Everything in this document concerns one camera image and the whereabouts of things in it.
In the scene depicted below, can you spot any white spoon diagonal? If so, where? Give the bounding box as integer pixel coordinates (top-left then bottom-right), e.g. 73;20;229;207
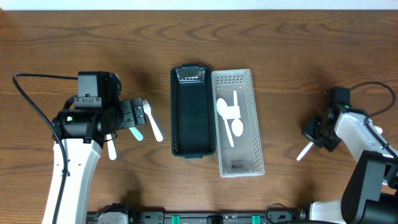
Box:
296;141;313;161

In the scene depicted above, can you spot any white spoon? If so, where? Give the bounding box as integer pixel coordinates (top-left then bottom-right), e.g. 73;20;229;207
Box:
216;98;234;147
231;91;244;137

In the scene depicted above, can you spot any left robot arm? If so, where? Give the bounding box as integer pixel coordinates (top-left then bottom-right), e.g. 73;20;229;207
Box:
43;72;146;223

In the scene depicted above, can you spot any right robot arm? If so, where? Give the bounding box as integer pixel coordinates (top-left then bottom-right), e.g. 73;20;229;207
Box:
298;106;397;223

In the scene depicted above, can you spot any white plastic fork right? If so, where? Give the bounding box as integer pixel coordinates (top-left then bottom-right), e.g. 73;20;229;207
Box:
142;100;164;142

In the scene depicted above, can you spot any mint green plastic fork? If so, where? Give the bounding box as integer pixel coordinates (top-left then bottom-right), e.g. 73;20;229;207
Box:
129;127;144;141

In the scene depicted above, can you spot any white spoon horizontal far right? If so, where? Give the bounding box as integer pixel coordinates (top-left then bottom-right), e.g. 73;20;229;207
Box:
373;126;383;134

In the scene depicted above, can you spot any black plastic basket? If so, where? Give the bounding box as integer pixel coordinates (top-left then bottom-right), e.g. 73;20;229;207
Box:
170;63;216;159

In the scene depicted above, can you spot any clear plastic basket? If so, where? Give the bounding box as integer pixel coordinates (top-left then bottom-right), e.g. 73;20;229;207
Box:
211;68;265;178

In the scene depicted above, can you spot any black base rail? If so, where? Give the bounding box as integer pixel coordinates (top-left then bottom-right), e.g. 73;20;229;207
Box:
86;203;309;224

